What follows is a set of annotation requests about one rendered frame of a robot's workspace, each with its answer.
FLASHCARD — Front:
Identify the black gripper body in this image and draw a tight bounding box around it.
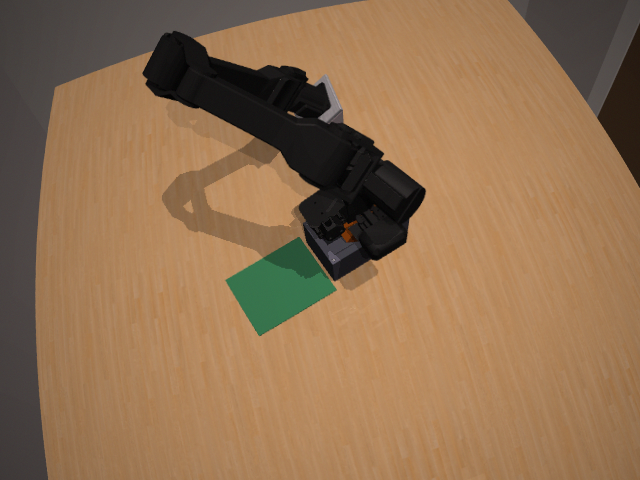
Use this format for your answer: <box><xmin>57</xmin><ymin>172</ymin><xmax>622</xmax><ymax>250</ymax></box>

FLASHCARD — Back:
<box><xmin>353</xmin><ymin>193</ymin><xmax>408</xmax><ymax>261</ymax></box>

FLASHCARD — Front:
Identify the orange l-shaped part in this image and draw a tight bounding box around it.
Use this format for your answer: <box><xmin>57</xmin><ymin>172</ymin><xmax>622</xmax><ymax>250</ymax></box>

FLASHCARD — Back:
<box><xmin>341</xmin><ymin>221</ymin><xmax>358</xmax><ymax>243</ymax></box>

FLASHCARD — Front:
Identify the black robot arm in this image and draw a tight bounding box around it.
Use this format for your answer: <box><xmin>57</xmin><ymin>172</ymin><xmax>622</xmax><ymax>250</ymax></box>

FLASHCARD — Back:
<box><xmin>143</xmin><ymin>31</ymin><xmax>426</xmax><ymax>241</ymax></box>

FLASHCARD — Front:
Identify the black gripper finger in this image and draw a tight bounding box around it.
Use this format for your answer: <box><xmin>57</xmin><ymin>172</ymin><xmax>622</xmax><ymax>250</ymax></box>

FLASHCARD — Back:
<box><xmin>348</xmin><ymin>222</ymin><xmax>363</xmax><ymax>241</ymax></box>

